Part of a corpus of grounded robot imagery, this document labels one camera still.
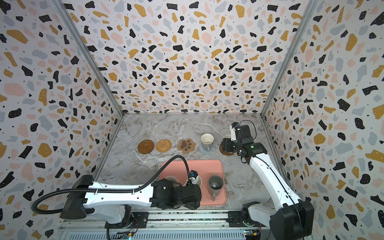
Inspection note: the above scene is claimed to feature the white mug pink handle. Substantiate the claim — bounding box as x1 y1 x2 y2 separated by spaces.
165 176 178 183

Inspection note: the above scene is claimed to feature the dark brown round coaster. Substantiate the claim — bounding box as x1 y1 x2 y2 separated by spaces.
138 140 155 154
219 145 234 156

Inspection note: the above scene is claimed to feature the white mug grey handle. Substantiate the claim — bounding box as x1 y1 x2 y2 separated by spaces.
201 133 215 145

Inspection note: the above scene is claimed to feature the woven tan round coaster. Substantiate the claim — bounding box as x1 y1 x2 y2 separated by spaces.
156 139 172 153

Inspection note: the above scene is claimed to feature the white mug blue handle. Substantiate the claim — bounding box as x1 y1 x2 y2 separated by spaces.
224 134 232 140

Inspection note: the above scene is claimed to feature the grey blue round coaster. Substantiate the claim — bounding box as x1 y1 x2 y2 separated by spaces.
199 144 215 155

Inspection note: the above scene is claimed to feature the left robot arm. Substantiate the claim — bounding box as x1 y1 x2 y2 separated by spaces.
60 176 202 228

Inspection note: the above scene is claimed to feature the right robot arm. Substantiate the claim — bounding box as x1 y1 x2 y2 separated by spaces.
221 121 315 240

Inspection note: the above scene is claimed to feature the brown paw print coaster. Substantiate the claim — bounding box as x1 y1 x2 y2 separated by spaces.
177 139 196 154

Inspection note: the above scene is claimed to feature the pink rectangular tray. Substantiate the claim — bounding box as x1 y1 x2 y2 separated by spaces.
159 160 227 207

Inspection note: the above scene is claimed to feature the grey metal mug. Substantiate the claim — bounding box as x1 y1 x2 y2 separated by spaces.
208 175 224 202

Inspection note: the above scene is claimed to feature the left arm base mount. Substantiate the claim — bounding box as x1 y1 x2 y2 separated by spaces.
105 212 149 229

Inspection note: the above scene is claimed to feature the white mug green handle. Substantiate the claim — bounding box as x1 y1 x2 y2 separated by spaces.
195 176 203 188

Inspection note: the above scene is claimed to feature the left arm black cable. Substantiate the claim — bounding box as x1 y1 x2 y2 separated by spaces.
31 155 191 215

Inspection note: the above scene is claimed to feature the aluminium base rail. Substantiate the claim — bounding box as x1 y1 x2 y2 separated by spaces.
58 209 275 240

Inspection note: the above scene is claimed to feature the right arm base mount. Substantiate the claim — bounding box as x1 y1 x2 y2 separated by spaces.
226 201 266 228

